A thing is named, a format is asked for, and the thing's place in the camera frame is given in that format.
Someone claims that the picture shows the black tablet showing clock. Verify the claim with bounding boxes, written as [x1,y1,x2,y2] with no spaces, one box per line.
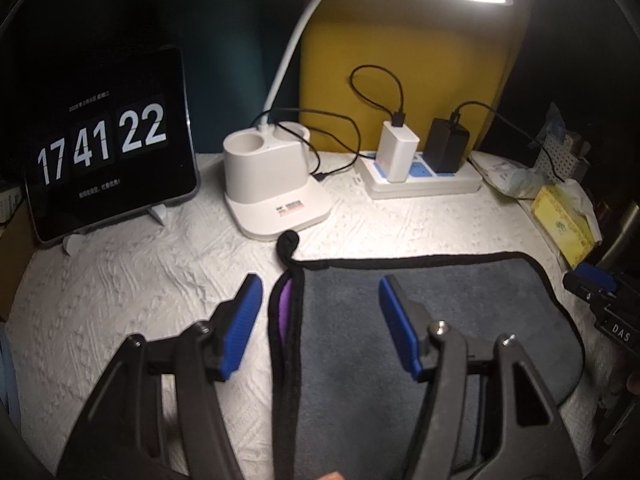
[23,46,200,245]

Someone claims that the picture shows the white perforated organizer basket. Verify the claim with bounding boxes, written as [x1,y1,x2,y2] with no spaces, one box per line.
[534,136,589,183]

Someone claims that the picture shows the white charger plug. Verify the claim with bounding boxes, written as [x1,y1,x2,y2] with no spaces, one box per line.
[375,120,420,183]

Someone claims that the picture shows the white tablet stand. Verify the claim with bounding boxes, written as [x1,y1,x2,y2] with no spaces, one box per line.
[62,204,168,257]

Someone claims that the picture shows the teal curtain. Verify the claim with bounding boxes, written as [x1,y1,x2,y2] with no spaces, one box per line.
[174,0,304,153]

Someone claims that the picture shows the white textured tablecloth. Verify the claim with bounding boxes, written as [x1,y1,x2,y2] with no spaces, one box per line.
[6,154,617,469]

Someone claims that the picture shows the white desk lamp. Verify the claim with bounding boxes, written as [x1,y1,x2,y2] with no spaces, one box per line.
[224,0,512,240]

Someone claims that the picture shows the yellow curtain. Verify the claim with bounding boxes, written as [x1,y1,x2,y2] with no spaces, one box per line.
[299,0,529,148]

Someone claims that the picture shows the wet wipes plastic pack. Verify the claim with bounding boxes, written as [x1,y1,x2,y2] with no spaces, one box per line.
[469,151,546,200]

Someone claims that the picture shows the purple and grey towel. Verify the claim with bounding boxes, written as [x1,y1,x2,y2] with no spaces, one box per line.
[268,231,585,479]

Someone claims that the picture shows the yellow tissue box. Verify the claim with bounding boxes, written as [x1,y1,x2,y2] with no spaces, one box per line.
[532,179,602,269]

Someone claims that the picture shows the black charger plug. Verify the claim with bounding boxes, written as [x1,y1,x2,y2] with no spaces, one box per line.
[422,118,470,174]

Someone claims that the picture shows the cardboard box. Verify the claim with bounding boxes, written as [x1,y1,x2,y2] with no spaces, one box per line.
[1,186,36,322]

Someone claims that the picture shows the white power strip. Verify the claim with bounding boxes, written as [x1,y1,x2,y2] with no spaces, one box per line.
[355,154,483,200]

